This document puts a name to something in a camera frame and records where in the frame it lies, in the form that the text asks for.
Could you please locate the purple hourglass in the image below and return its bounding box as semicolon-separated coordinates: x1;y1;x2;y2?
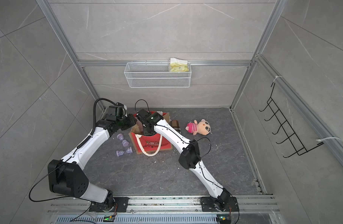
116;147;133;157
117;133;129;147

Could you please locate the red burlap canvas bag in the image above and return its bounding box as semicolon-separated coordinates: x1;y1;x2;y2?
129;113;173;157

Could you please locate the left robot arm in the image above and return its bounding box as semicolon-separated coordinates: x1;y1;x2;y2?
46;98;137;212

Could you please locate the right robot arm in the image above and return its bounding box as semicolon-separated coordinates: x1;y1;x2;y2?
136;109;240;212

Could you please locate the plaid glasses case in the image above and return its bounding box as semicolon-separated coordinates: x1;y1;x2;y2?
171;120;181;133

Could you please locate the pink plush pig doll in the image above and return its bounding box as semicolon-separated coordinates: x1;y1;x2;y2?
185;119;211;136

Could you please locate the yellow wipes packet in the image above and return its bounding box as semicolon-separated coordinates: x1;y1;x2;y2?
169;58;190;72

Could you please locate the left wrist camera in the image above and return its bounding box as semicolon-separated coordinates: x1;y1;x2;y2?
106;103;126;119

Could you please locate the white wire mesh basket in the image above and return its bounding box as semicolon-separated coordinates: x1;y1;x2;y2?
124;62;192;88

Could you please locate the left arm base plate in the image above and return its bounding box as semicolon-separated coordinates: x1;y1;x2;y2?
88;197;130;212

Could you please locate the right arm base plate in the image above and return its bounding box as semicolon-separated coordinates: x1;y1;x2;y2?
199;197;240;212

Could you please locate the black wire hook rack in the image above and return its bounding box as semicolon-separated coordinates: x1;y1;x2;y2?
259;83;324;158

